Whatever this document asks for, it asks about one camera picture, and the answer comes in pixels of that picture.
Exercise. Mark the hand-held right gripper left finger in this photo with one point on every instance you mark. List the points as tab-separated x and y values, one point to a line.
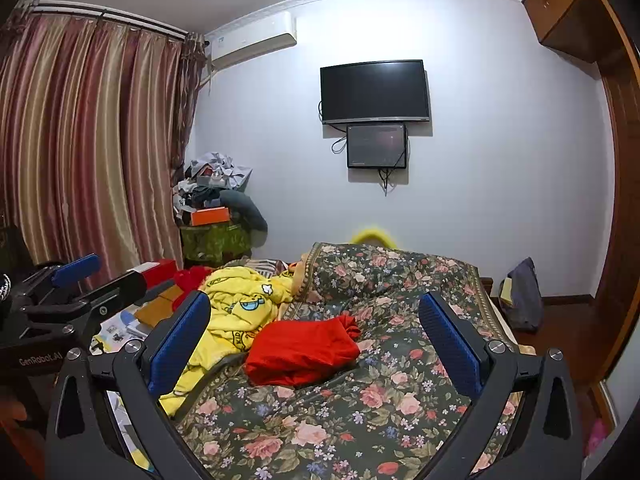
180	340

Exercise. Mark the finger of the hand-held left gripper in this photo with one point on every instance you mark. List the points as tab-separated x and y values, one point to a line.
115	290
75	269

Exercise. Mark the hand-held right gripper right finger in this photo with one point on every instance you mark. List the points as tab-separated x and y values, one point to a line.
447	340

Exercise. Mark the red zip jacket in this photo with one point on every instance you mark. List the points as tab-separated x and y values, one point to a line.
300	350

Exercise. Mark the pile of clothes and bags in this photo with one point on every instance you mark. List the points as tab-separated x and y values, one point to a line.
210	175

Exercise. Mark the brown cardboard box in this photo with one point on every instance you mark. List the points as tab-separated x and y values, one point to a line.
155	310

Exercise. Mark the red white box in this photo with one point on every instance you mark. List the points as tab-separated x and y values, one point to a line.
160	271

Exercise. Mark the red plush toy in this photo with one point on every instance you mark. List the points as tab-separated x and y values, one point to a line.
192	277

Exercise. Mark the yellow cartoon print blanket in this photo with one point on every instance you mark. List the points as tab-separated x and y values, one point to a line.
240	300

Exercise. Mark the pale yellow pad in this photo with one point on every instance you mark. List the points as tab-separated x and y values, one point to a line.
506	292

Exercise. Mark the dark blue bag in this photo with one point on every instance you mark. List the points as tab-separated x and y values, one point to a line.
525	295

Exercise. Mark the green cloth covered cabinet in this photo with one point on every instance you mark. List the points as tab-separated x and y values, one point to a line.
215	245

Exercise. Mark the striped bedsheet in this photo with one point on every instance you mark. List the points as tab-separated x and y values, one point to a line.
260	265

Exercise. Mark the striped brown curtain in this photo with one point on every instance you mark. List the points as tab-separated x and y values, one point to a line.
90	160

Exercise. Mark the dark floral blanket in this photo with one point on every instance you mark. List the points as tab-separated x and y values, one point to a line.
350	410

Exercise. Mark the orange box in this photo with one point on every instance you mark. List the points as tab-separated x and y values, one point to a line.
210	216

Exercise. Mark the yellow round thing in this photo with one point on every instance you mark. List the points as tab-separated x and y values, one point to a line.
372	235

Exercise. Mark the orange cloth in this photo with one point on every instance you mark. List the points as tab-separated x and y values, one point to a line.
296	267

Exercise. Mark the brown wooden door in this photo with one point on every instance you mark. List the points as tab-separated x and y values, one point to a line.
617	260

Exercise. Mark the white air conditioner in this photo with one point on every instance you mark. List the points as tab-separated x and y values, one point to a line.
250	40

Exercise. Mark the brown wooden wardrobe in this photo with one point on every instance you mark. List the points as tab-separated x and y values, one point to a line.
565	5

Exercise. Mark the wooden bed frame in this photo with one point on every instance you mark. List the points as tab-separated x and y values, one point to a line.
487	287

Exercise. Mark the small black wall monitor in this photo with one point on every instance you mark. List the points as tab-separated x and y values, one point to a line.
375	145

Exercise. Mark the white curtain rail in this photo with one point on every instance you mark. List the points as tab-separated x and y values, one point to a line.
100	16

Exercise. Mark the black wall television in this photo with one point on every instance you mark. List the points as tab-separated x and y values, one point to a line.
375	90

